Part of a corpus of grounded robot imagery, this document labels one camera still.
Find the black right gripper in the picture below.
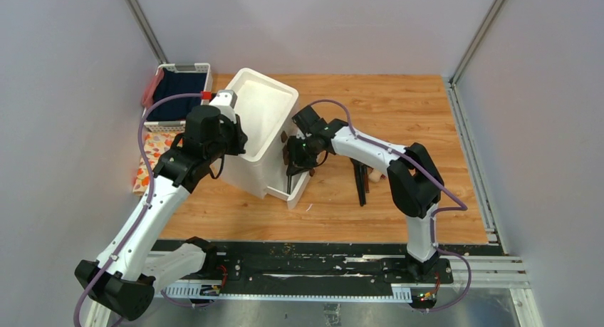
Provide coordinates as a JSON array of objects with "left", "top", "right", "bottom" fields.
[{"left": 287, "top": 135, "right": 319, "bottom": 177}]

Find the white drawer organizer box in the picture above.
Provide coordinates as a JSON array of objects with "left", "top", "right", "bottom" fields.
[{"left": 219, "top": 68, "right": 299, "bottom": 199}]

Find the white bottom drawer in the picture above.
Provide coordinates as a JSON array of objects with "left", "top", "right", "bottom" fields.
[{"left": 266, "top": 172, "right": 311, "bottom": 210}]

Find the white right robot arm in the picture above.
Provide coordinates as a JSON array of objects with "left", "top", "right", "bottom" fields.
[{"left": 283, "top": 105, "right": 444, "bottom": 283}]

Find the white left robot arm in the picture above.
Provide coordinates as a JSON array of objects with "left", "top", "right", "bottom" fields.
[{"left": 73, "top": 90, "right": 248, "bottom": 326}]

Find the beige gourd makeup sponge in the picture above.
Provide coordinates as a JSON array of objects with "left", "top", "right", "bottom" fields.
[{"left": 368, "top": 169, "right": 383, "bottom": 183}]

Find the brown lip liner pencil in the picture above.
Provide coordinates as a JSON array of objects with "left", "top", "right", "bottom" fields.
[{"left": 363, "top": 169, "right": 370, "bottom": 194}]

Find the floral orange cloth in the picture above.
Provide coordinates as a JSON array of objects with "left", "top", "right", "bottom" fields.
[{"left": 132, "top": 132, "right": 177, "bottom": 197}]

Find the dark blue cloth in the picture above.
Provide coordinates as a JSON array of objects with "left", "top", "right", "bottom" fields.
[{"left": 150, "top": 70, "right": 209, "bottom": 123}]

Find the pink cloth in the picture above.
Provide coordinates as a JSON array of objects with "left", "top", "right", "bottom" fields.
[{"left": 140, "top": 68, "right": 164, "bottom": 108}]

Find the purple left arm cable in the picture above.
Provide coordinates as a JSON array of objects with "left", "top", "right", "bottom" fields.
[{"left": 72, "top": 91, "right": 213, "bottom": 327}]

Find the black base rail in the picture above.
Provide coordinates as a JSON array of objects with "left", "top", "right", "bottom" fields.
[{"left": 150, "top": 239, "right": 455, "bottom": 298}]

